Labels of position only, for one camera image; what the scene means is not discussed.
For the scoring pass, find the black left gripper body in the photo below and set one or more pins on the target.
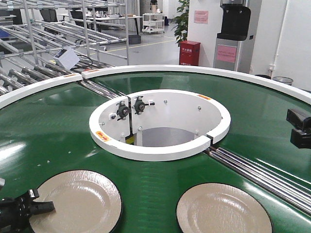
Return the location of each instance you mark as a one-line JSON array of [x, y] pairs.
[[14, 214]]

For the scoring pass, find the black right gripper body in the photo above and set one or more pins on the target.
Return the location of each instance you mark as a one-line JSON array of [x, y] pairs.
[[301, 133]]

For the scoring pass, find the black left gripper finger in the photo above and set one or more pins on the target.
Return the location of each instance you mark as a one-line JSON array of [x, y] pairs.
[[33, 194], [42, 207]]

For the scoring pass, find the silver plate black rim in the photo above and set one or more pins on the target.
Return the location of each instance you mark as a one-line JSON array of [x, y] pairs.
[[221, 208], [84, 202]]

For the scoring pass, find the white outer rim right segment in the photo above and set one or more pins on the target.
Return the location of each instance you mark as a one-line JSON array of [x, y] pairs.
[[284, 88]]

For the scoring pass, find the white rim segment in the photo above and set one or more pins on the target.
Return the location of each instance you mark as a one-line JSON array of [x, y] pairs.
[[25, 91], [284, 88]]

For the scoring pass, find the white outer rim left segment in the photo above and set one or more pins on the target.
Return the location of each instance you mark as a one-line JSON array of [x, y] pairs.
[[25, 91]]

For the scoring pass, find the black bearing block left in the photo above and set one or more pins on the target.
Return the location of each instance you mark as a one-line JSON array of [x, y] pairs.
[[123, 110]]

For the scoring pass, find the black bearing block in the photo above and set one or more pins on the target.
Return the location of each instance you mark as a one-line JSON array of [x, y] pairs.
[[139, 105], [123, 110]]

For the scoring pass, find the steel rollers rear gap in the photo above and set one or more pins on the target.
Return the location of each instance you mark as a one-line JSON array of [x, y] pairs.
[[101, 90]]

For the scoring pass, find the black water dispenser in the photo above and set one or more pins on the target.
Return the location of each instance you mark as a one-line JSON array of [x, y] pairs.
[[234, 30]]

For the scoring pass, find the black bearing block right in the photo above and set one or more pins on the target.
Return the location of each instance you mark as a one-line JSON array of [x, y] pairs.
[[139, 105]]

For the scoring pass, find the red fire extinguisher cabinet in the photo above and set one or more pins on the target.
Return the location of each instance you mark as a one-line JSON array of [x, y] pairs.
[[189, 53]]

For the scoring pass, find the white control box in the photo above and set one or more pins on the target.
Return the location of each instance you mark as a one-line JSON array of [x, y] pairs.
[[67, 58]]

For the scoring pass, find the metal roller rack shelving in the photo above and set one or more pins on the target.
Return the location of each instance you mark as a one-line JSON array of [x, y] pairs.
[[50, 37]]

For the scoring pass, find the green potted plant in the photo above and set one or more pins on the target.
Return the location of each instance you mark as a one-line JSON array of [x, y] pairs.
[[182, 19]]

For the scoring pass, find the white wheeled cart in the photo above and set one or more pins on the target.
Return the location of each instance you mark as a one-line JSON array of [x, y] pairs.
[[153, 23]]

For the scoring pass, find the wire mesh waste bin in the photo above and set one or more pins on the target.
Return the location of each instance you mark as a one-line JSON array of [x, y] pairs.
[[284, 80]]

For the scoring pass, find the pink paper wall notice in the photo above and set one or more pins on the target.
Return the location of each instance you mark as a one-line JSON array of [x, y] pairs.
[[201, 16]]

